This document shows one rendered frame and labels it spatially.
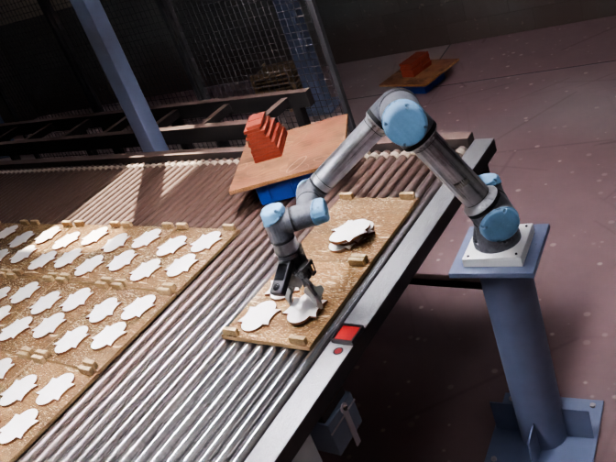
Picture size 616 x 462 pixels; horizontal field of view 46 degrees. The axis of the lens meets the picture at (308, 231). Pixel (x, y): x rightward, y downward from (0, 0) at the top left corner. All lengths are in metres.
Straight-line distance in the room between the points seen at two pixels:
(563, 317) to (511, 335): 0.96
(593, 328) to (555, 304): 0.24
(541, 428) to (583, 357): 0.54
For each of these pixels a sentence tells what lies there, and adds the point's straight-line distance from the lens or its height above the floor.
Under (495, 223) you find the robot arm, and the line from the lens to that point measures 2.17.
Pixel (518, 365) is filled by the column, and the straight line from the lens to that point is 2.66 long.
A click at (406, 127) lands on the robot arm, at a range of 2.00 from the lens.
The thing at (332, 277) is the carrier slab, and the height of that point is 0.94.
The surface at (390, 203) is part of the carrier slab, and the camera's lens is 2.75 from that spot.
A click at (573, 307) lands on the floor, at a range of 3.55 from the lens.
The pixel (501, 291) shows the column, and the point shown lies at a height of 0.76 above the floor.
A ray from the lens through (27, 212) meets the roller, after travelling 4.33.
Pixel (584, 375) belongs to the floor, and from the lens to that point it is 3.22.
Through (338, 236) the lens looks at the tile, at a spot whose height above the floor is 0.99.
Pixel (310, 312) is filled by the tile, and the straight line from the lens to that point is 2.27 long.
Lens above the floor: 2.22
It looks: 28 degrees down
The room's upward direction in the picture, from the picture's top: 21 degrees counter-clockwise
